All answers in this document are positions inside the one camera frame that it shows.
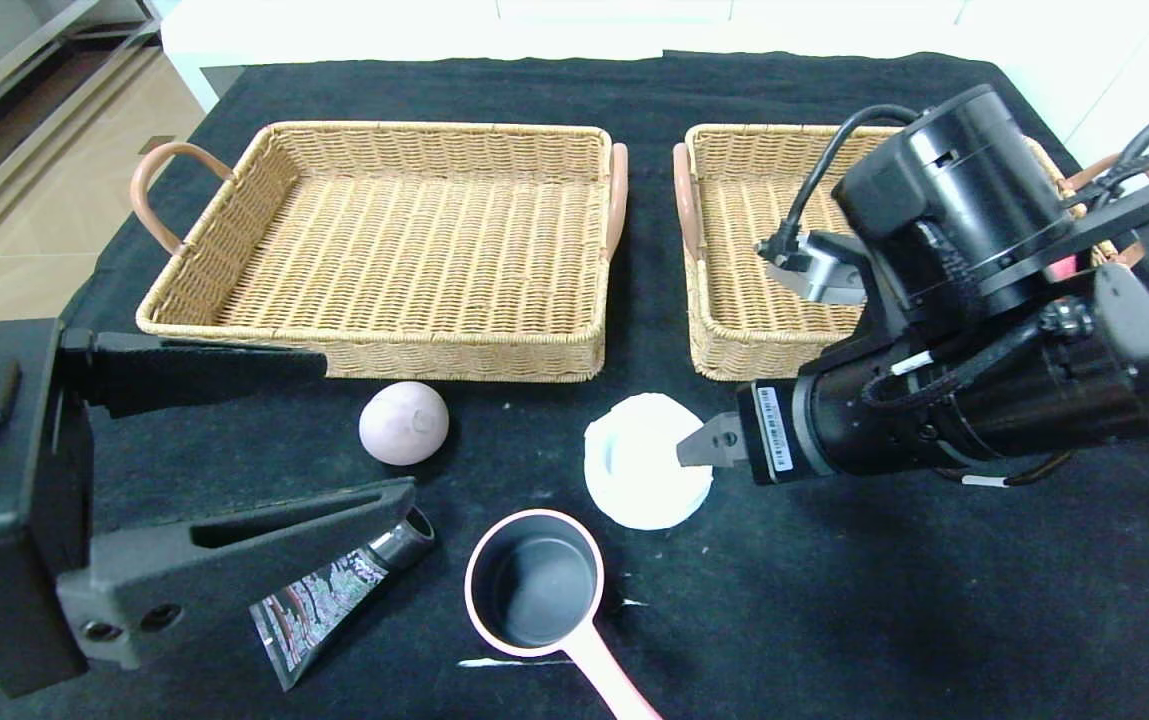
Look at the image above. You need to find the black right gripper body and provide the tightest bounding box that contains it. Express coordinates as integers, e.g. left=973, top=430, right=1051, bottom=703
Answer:
left=735, top=352, right=915, bottom=486

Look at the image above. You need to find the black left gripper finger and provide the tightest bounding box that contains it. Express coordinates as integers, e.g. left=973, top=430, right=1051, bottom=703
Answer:
left=56, top=328, right=328, bottom=419
left=55, top=493, right=356, bottom=670

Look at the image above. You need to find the large wicker basket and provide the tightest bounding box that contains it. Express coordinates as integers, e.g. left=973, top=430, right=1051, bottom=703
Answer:
left=131, top=121, right=629, bottom=383

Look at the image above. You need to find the black tube with printed label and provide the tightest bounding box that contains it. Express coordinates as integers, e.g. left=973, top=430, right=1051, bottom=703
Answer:
left=249, top=505, right=436, bottom=693

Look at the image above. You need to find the black tablecloth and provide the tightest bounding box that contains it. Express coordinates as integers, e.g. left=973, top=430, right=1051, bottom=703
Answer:
left=0, top=50, right=1149, bottom=720

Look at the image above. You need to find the pale purple egg-shaped ball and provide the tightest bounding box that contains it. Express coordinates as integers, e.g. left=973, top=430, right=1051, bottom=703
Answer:
left=359, top=381, right=451, bottom=467

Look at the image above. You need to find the pink saucepan with dark inside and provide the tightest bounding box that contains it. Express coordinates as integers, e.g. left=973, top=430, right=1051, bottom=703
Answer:
left=464, top=509, right=663, bottom=720

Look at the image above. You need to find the grey low shelf unit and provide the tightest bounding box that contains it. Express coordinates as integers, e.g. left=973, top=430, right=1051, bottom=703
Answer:
left=0, top=0, right=163, bottom=161

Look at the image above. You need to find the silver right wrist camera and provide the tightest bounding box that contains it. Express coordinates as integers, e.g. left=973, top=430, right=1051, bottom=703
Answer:
left=756, top=230, right=870, bottom=307

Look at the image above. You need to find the wicker basket with brown handles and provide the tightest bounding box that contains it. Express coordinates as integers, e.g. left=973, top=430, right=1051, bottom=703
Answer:
left=673, top=124, right=1149, bottom=382

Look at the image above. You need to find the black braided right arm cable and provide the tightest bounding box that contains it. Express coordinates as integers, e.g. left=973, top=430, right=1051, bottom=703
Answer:
left=859, top=300, right=1100, bottom=411

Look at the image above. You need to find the thin black right camera cable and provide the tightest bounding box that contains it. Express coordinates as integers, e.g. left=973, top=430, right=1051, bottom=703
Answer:
left=782, top=103, right=925, bottom=251

